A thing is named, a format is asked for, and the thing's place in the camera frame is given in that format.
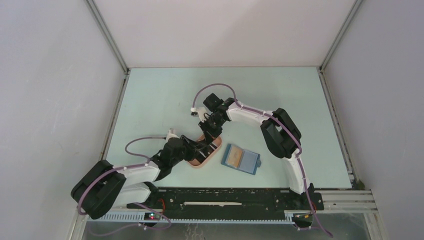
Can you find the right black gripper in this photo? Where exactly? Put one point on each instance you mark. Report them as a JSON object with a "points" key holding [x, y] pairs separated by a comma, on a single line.
{"points": [[210, 134]]}

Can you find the gold credit card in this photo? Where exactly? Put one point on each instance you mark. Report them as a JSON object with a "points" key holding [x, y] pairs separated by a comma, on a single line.
{"points": [[234, 156]]}

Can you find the black credit card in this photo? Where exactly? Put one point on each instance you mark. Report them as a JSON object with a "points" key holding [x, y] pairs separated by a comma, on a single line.
{"points": [[206, 149]]}

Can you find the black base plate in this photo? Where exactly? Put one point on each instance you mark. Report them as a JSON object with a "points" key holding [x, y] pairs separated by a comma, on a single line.
{"points": [[237, 204]]}

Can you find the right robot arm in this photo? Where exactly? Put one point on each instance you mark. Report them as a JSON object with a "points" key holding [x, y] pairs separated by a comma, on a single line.
{"points": [[281, 135]]}

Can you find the aluminium frame rail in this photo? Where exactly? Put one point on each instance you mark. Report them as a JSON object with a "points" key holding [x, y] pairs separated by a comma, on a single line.
{"points": [[335, 201]]}

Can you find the pink oval tray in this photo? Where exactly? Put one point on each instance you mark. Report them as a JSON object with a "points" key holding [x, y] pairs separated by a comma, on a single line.
{"points": [[213, 154]]}

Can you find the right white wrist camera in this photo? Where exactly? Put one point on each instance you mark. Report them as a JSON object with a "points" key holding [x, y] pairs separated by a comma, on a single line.
{"points": [[199, 112]]}

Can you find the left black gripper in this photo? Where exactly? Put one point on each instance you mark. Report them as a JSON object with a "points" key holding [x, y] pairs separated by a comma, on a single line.
{"points": [[190, 145]]}

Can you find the blue card holder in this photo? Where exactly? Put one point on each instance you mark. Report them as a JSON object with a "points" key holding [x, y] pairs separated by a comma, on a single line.
{"points": [[249, 163]]}

